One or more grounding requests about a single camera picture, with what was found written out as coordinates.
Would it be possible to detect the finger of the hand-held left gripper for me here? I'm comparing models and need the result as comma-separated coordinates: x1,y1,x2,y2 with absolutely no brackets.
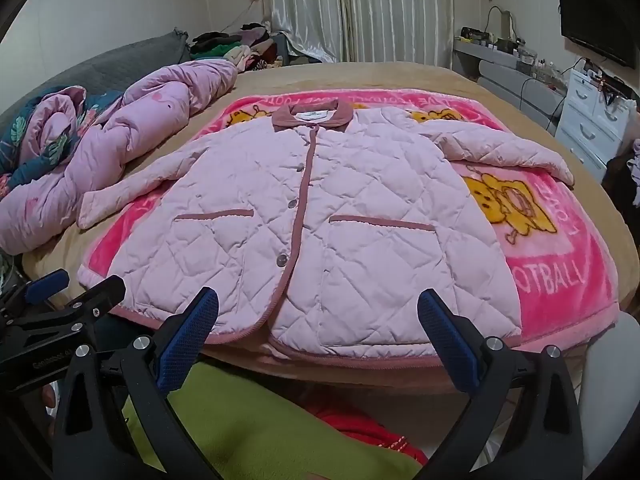
0,268,71,311
10,275,127,341

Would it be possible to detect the pink quilted jacket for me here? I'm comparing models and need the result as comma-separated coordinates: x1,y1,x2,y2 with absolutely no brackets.
76,105,575,367

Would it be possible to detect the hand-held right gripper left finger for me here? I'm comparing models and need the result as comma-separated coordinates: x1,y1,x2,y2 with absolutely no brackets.
52,286,223,480

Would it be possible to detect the pink printed blanket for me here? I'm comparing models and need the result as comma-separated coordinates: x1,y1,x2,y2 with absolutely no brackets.
82,87,621,356

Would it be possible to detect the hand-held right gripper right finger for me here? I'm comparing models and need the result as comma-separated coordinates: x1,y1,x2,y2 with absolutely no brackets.
417,288,586,480

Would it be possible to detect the white drawer cabinet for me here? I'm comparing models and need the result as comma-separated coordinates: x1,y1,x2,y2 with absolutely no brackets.
555,67,638,183

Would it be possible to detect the pink floral comforter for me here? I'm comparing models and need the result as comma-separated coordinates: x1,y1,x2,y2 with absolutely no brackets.
0,58,238,256

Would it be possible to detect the dark cloth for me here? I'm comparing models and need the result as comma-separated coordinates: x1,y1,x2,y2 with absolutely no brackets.
605,150,640,241

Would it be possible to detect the pile of mixed clothes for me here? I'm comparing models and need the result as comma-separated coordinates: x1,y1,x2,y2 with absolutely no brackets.
190,22,291,72

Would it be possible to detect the black television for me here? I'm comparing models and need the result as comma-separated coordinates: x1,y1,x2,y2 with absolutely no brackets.
557,0,640,68

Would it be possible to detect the white shiny curtain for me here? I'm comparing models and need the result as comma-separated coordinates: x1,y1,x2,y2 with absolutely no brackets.
262,0,456,68

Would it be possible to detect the bed with tan sheet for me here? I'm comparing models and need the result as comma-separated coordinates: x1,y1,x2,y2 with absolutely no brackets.
20,60,640,396

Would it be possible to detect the grey desk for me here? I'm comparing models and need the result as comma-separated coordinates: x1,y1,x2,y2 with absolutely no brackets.
452,40,531,73

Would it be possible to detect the green cloth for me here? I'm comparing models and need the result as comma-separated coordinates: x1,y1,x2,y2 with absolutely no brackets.
122,360,423,480

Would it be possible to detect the white smooth object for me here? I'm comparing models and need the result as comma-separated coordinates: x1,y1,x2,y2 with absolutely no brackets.
577,342,640,480

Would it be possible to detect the red cloth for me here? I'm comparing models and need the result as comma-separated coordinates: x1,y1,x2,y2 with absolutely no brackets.
305,402,431,466

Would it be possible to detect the grey quilted headboard cover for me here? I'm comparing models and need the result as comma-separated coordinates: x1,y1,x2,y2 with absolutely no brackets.
0,30,191,126

